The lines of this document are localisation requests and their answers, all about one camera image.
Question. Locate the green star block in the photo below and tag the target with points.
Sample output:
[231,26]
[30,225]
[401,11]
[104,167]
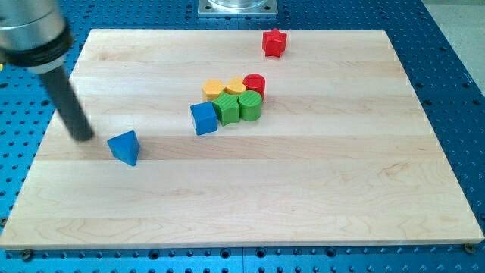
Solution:
[227,108]

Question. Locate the green cylinder block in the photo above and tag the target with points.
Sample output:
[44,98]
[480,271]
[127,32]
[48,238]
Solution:
[250,105]

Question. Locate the red cylinder block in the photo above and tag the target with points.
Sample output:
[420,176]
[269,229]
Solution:
[255,82]

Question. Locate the yellow heart block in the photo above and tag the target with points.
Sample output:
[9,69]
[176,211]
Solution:
[235,86]

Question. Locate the red star block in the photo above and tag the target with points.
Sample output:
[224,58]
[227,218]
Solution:
[274,43]

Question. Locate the blue perforated metal table plate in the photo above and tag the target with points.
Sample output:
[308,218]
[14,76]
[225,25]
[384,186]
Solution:
[449,90]

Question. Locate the yellow hexagon block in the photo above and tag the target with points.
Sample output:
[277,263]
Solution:
[211,89]

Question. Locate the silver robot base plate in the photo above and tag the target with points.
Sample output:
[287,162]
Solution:
[237,7]

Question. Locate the light wooden board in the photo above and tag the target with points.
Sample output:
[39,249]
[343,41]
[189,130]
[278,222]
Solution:
[343,153]

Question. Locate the blue triangle block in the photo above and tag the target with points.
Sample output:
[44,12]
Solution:
[125,147]

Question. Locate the blue cube block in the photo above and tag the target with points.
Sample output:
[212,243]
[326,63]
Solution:
[204,118]

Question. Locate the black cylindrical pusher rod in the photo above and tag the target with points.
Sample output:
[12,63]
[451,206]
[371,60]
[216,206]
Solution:
[60,91]

